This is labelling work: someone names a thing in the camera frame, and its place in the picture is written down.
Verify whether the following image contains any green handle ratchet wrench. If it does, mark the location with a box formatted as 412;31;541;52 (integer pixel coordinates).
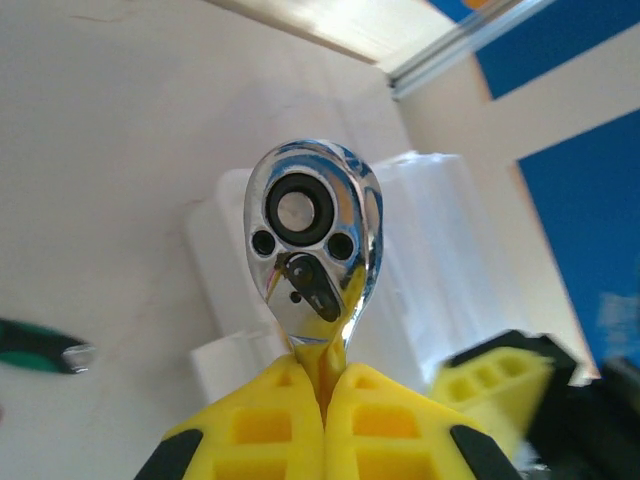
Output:
0;316;97;376

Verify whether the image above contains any clear plastic tool box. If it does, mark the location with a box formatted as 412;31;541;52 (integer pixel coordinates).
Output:
180;149;506;406

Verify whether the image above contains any aluminium frame post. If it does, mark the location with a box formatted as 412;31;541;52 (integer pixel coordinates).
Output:
387;0;559;103

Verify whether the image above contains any blue floral wall panel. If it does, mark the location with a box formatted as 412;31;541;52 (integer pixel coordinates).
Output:
473;0;640;101
428;0;501;11
516;108;640;374

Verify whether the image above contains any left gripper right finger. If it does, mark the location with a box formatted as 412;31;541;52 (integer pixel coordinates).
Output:
323;362;525;480

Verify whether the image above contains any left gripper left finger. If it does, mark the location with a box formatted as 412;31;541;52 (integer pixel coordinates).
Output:
132;357;327;480

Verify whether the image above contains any red handle ratchet wrench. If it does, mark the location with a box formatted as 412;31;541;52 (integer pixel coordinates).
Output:
243;137;386;371

